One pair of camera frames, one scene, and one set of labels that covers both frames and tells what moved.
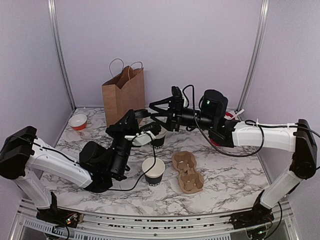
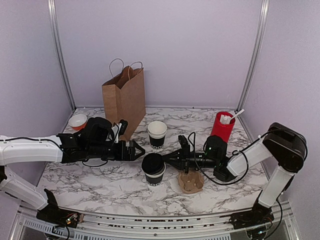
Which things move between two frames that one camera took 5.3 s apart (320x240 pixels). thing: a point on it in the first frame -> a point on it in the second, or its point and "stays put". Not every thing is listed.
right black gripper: (176, 106) -> (183, 160)
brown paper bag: (124, 93) stays put
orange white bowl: (78, 122) stays put
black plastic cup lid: (141, 113) -> (152, 163)
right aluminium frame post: (256, 56) stays put
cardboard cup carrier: (190, 180) stays put
